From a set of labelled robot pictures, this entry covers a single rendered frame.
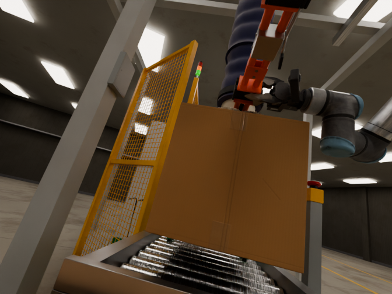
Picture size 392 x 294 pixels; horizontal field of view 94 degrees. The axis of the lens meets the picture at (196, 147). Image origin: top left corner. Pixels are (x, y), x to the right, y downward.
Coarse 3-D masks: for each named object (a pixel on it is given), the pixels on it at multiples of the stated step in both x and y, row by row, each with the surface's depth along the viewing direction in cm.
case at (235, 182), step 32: (192, 128) 56; (224, 128) 55; (256, 128) 55; (288, 128) 54; (192, 160) 53; (224, 160) 52; (256, 160) 52; (288, 160) 51; (160, 192) 51; (192, 192) 50; (224, 192) 49; (256, 192) 49; (288, 192) 48; (160, 224) 48; (192, 224) 47; (224, 224) 47; (256, 224) 46; (288, 224) 46; (256, 256) 44; (288, 256) 44
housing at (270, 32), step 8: (272, 24) 44; (264, 32) 43; (272, 32) 43; (256, 40) 44; (264, 40) 44; (272, 40) 43; (280, 40) 43; (256, 48) 46; (264, 48) 46; (272, 48) 45; (256, 56) 48; (264, 56) 48; (272, 56) 47
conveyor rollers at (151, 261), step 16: (160, 240) 102; (176, 240) 117; (144, 256) 75; (160, 256) 76; (176, 256) 83; (192, 256) 90; (208, 256) 98; (224, 256) 105; (144, 272) 58; (160, 272) 59; (176, 272) 65; (192, 272) 66; (208, 272) 72; (224, 272) 74; (240, 272) 80; (256, 272) 87; (208, 288) 56; (224, 288) 63; (240, 288) 63; (256, 288) 70; (272, 288) 70
